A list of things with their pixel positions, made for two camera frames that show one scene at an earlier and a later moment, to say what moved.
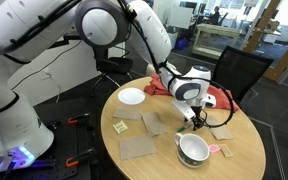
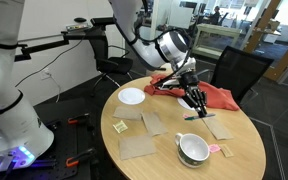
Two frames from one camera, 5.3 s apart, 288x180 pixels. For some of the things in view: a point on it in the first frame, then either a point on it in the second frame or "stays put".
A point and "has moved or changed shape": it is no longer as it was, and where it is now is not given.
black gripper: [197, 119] to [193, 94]
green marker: [181, 129] has moved or changed shape
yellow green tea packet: [120, 126] stays put
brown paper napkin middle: [153, 124] stays put
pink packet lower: [214, 148] stays put
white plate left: [131, 96] stays put
